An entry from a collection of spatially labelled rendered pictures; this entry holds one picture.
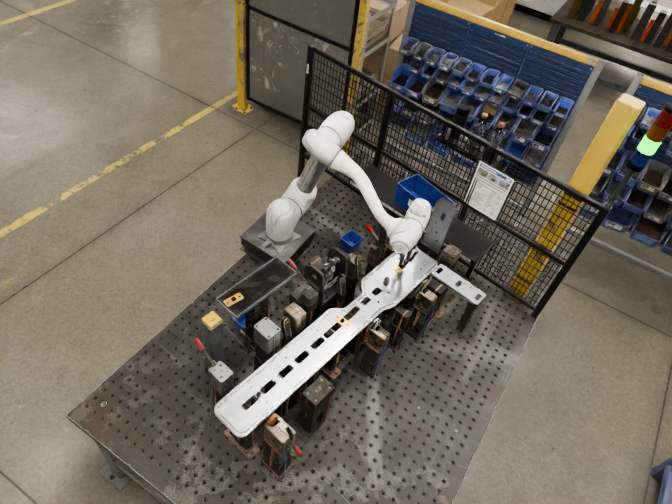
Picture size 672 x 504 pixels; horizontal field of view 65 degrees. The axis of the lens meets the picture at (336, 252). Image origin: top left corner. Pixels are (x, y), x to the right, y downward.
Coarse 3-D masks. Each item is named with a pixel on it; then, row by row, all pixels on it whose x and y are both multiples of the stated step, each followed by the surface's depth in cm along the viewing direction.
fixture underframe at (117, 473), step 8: (104, 456) 268; (112, 456) 262; (112, 464) 269; (120, 464) 266; (104, 472) 283; (112, 472) 283; (120, 472) 278; (128, 472) 264; (112, 480) 281; (120, 480) 281; (128, 480) 282; (136, 480) 263; (120, 488) 279; (144, 488) 264; (152, 488) 260; (160, 496) 258
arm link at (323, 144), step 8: (320, 128) 245; (328, 128) 244; (304, 136) 242; (312, 136) 241; (320, 136) 241; (328, 136) 242; (336, 136) 244; (304, 144) 244; (312, 144) 240; (320, 144) 240; (328, 144) 240; (336, 144) 243; (312, 152) 243; (320, 152) 240; (328, 152) 240; (336, 152) 240; (320, 160) 243; (328, 160) 241
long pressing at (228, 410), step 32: (416, 256) 282; (384, 288) 264; (320, 320) 246; (352, 320) 249; (288, 352) 233; (320, 352) 235; (256, 384) 221; (288, 384) 222; (224, 416) 210; (256, 416) 211
